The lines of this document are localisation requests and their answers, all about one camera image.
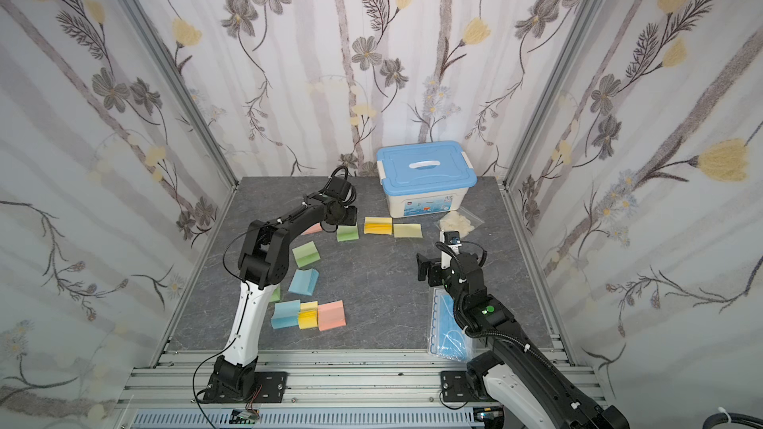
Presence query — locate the torn yellow memo page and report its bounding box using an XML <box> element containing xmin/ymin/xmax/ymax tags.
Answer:
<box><xmin>393</xmin><ymin>224</ymin><xmax>423</xmax><ymax>238</ymax></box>

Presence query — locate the yellow memo pad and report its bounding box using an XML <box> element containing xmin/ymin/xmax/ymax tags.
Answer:
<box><xmin>298</xmin><ymin>301</ymin><xmax>319</xmax><ymax>330</ymax></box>
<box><xmin>364</xmin><ymin>216</ymin><xmax>393</xmax><ymax>236</ymax></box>

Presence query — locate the pink memo pad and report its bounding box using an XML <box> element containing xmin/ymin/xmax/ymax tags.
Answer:
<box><xmin>303</xmin><ymin>224</ymin><xmax>323</xmax><ymax>236</ymax></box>
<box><xmin>318</xmin><ymin>301</ymin><xmax>346</xmax><ymax>332</ymax></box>

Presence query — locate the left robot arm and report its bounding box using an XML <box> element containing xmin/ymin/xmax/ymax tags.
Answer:
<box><xmin>201</xmin><ymin>184</ymin><xmax>357</xmax><ymax>403</ymax></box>

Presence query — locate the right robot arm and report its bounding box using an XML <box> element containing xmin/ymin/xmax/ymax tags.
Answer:
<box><xmin>416</xmin><ymin>250</ymin><xmax>629</xmax><ymax>428</ymax></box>

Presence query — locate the blue memo pad middle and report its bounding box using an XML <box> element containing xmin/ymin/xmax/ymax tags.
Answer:
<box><xmin>288</xmin><ymin>268</ymin><xmax>319</xmax><ymax>296</ymax></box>

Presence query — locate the blue memo pad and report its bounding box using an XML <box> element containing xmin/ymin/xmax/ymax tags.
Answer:
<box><xmin>271</xmin><ymin>300</ymin><xmax>301</xmax><ymax>330</ymax></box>
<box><xmin>288</xmin><ymin>268</ymin><xmax>319</xmax><ymax>296</ymax></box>

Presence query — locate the small green memo pad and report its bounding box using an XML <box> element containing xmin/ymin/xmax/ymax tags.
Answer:
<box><xmin>269</xmin><ymin>285</ymin><xmax>281</xmax><ymax>303</ymax></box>

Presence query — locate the blue memo pad near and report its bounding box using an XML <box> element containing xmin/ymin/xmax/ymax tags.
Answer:
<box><xmin>271</xmin><ymin>300</ymin><xmax>301</xmax><ymax>330</ymax></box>

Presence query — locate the bag of blue face masks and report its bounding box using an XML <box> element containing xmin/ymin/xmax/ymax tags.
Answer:
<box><xmin>427</xmin><ymin>287</ymin><xmax>474</xmax><ymax>363</ymax></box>

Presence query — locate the white storage box blue lid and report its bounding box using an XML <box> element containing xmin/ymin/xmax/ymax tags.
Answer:
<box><xmin>377</xmin><ymin>141</ymin><xmax>477</xmax><ymax>218</ymax></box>

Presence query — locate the small circuit board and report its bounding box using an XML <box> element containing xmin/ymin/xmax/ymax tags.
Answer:
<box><xmin>229</xmin><ymin>409</ymin><xmax>260</xmax><ymax>425</ymax></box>

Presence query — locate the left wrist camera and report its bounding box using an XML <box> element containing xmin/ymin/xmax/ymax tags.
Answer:
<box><xmin>323</xmin><ymin>177</ymin><xmax>352</xmax><ymax>202</ymax></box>

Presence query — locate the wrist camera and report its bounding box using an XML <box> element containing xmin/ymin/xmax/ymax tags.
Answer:
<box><xmin>438</xmin><ymin>230</ymin><xmax>461</xmax><ymax>269</ymax></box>
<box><xmin>323</xmin><ymin>177</ymin><xmax>352</xmax><ymax>202</ymax></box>

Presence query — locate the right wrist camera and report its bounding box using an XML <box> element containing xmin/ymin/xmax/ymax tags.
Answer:
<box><xmin>438</xmin><ymin>230</ymin><xmax>461</xmax><ymax>269</ymax></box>

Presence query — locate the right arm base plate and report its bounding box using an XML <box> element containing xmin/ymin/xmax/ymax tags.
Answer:
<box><xmin>439</xmin><ymin>371</ymin><xmax>478</xmax><ymax>404</ymax></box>

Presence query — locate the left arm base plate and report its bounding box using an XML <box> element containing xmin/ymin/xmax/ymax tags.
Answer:
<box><xmin>202</xmin><ymin>371</ymin><xmax>288</xmax><ymax>403</ymax></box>

